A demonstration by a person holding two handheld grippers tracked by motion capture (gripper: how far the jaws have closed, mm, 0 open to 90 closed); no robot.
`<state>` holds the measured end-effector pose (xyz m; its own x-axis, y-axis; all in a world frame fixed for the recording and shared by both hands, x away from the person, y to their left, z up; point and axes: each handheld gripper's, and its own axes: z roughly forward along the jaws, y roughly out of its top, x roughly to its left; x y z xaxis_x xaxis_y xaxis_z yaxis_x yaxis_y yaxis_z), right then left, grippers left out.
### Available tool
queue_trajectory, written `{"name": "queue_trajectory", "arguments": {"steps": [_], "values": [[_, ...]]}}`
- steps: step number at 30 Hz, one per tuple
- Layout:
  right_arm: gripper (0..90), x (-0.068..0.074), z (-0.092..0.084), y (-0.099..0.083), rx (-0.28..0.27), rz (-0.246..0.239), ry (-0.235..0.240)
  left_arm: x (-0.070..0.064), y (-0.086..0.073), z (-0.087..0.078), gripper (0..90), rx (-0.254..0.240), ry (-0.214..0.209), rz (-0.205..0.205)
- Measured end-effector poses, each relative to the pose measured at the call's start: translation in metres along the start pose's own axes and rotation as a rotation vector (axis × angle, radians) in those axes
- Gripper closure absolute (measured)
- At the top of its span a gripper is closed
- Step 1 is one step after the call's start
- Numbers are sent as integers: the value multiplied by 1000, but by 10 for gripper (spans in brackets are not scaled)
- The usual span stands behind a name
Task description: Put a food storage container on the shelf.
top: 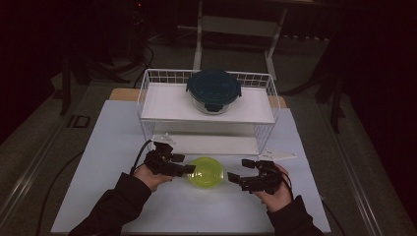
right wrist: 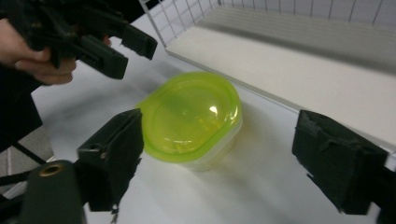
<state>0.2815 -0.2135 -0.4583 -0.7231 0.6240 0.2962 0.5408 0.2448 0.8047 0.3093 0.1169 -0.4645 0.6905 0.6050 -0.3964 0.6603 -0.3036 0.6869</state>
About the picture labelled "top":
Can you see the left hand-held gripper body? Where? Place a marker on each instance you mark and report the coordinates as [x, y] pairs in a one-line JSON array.
[[160, 160]]

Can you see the person's right hand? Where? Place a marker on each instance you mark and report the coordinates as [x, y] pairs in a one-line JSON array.
[[278, 200]]

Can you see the black stand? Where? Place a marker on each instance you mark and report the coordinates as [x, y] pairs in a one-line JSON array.
[[335, 105], [65, 88]]

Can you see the black floor socket plate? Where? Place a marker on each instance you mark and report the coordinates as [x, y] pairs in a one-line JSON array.
[[78, 121]]

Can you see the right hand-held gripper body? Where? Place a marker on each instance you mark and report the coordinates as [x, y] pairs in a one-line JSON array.
[[265, 178]]

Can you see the grey metal frame desk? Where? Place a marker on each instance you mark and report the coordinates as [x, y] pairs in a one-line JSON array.
[[241, 26]]

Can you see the round container with blue lid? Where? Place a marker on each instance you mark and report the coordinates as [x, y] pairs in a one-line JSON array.
[[213, 87]]

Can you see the person's left hand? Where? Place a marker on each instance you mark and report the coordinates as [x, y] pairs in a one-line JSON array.
[[150, 180]]

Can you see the yellow-green plastic bowl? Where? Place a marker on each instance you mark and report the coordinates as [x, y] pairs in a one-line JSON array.
[[206, 173]]

